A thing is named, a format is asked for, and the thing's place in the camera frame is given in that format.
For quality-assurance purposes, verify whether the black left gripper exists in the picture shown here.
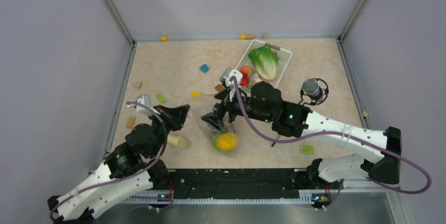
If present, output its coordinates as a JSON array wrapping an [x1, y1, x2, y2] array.
[[149, 104, 191, 158]]

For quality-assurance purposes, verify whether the yellow lemon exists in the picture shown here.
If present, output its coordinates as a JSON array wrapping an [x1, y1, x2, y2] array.
[[216, 133, 238, 151]]

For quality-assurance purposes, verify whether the clear zip top bag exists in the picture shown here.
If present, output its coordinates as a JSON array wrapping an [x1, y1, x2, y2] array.
[[182, 94, 240, 155]]

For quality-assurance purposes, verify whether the red apple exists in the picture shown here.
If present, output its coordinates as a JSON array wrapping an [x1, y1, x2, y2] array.
[[240, 75, 249, 88]]

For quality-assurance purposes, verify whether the green lime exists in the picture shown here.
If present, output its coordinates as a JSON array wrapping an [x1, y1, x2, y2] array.
[[210, 132, 221, 149]]

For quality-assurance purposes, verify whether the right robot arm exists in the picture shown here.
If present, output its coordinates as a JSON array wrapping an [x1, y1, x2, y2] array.
[[201, 82, 401, 188]]

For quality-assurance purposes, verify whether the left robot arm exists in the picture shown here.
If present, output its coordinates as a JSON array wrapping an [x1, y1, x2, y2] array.
[[47, 101, 191, 223]]

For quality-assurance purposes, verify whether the cream cylinder block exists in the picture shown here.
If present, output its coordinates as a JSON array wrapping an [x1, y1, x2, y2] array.
[[167, 135, 190, 149]]

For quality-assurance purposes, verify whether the green toy block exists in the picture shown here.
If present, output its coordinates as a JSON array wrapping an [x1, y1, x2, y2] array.
[[156, 93, 166, 104]]

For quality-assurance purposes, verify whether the brown lego brick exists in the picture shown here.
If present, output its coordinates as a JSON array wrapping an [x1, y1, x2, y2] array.
[[214, 85, 225, 93]]

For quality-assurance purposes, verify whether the yellow lego brick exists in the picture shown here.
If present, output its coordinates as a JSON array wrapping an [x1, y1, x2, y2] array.
[[190, 91, 201, 97]]

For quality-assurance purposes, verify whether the wooden rectangular block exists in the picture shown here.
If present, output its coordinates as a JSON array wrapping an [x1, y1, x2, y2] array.
[[126, 116, 136, 129]]

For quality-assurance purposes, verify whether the blue block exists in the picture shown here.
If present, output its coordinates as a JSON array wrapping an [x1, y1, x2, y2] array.
[[199, 64, 209, 73]]

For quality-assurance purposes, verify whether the peach fruit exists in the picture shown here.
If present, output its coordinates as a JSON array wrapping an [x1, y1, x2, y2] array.
[[239, 65, 252, 76]]

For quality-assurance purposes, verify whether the green lettuce leaf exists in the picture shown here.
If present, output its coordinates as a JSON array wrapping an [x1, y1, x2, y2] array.
[[248, 46, 280, 80]]

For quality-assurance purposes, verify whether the yellow and wood peg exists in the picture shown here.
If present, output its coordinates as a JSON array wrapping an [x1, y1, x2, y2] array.
[[240, 34, 256, 40]]

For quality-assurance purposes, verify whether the white perforated plastic basket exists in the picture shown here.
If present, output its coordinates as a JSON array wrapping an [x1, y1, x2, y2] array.
[[236, 39, 292, 88]]

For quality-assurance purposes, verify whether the light green lego brick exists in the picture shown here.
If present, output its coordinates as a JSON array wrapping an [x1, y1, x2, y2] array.
[[300, 145, 315, 155]]

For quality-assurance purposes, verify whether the microphone on black tripod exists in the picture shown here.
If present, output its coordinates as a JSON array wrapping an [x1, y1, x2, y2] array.
[[271, 77, 329, 148]]

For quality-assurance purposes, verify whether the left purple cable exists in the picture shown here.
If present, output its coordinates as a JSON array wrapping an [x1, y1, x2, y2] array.
[[49, 101, 173, 221]]

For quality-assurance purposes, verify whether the purple cable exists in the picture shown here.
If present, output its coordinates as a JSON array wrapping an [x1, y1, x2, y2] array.
[[49, 101, 173, 221], [230, 75, 432, 211]]

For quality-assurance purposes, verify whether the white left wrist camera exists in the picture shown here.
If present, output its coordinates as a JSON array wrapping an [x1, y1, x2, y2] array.
[[136, 94, 151, 116]]

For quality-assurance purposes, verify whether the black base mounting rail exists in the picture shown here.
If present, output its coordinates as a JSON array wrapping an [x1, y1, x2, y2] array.
[[154, 168, 340, 200]]

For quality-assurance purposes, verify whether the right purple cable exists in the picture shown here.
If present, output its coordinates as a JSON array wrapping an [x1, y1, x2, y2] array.
[[230, 75, 432, 211]]

